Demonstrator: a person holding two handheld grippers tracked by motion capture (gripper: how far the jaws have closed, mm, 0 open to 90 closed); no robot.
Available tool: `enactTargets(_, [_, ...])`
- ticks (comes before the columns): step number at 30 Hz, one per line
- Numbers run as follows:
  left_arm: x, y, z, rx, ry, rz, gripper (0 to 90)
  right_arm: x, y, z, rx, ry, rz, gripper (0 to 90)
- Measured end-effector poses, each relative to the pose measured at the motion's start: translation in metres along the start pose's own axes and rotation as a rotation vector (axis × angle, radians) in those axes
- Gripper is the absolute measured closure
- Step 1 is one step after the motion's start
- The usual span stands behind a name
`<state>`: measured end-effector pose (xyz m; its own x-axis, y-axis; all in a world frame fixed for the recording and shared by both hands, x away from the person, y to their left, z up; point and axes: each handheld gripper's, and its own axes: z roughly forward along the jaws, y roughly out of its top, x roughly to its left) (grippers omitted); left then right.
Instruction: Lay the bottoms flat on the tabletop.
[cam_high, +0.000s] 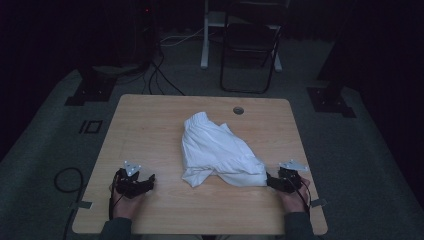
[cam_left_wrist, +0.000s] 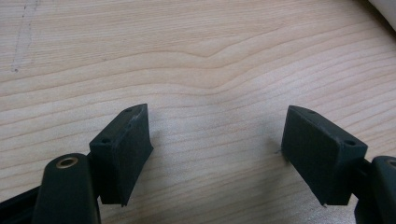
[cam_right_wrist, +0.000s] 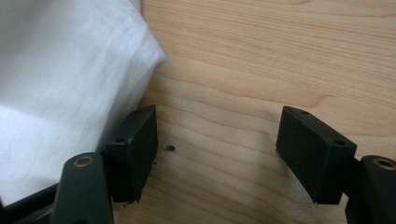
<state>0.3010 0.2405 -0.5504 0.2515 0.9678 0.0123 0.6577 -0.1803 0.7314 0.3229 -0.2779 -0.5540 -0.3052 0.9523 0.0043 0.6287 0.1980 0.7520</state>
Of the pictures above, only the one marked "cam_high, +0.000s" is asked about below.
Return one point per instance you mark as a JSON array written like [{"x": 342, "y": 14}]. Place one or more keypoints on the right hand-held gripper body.
[{"x": 289, "y": 178}]

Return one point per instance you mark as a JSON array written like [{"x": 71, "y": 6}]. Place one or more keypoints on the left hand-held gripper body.
[{"x": 128, "y": 181}]

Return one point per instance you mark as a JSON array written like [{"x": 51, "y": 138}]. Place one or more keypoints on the white skirt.
[{"x": 216, "y": 150}]

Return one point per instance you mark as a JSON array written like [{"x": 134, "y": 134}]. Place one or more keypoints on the person's right hand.
[{"x": 295, "y": 200}]

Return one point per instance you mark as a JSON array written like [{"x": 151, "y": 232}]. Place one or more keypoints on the person's left hand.
[{"x": 128, "y": 206}]

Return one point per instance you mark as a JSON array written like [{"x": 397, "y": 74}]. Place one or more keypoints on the grey table grommet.
[{"x": 238, "y": 110}]

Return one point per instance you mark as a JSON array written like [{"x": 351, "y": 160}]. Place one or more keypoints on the black stand base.
[
  {"x": 91, "y": 91},
  {"x": 328, "y": 100}
]

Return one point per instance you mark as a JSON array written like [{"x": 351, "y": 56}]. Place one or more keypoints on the black folding chair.
[{"x": 248, "y": 36}]

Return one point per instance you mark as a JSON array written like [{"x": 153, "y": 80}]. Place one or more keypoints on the dark cabinet with red light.
[{"x": 140, "y": 33}]

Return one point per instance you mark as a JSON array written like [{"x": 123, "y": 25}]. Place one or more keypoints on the white metal stand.
[{"x": 205, "y": 40}]

